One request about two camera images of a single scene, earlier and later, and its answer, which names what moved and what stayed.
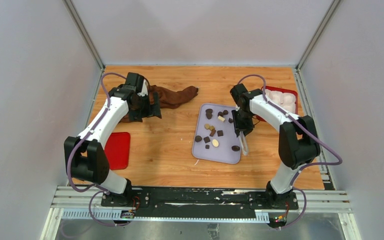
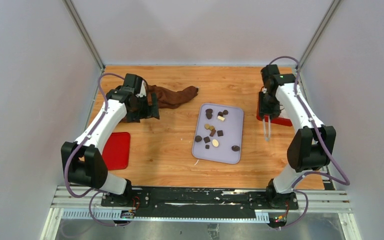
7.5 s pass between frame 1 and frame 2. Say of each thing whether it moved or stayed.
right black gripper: moved
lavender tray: stayed
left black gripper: stayed
